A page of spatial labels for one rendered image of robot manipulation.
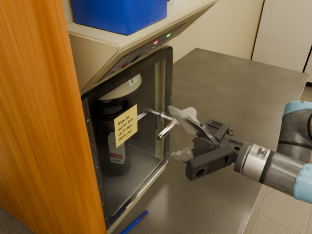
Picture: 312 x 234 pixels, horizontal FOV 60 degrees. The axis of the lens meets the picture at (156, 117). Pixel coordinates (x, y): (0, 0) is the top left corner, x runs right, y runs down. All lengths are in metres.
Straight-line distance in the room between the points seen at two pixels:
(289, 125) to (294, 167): 0.14
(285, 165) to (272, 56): 3.09
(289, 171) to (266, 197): 1.60
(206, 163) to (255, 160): 0.10
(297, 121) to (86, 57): 0.51
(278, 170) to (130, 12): 0.42
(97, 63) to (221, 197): 0.63
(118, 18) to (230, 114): 0.93
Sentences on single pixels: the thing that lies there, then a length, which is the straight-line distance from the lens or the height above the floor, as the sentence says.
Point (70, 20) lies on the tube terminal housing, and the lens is 0.44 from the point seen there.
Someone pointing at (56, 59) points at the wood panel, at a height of 1.51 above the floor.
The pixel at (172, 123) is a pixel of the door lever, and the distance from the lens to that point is 0.70.
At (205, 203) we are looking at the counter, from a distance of 0.87.
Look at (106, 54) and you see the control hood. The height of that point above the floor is 1.49.
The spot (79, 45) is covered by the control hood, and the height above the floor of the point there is 1.49.
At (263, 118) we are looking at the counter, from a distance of 1.25.
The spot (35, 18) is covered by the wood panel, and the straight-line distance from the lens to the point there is 0.30.
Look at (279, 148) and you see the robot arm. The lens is 0.72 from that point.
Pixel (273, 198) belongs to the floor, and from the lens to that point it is 2.21.
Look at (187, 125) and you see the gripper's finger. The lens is 0.62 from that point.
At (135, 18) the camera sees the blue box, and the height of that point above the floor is 1.53.
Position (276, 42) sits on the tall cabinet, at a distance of 3.58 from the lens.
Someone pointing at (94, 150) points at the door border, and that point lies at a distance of 0.55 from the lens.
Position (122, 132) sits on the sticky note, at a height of 1.26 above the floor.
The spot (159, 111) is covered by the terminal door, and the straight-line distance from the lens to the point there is 0.71.
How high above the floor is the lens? 1.63
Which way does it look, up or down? 36 degrees down
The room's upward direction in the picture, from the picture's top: straight up
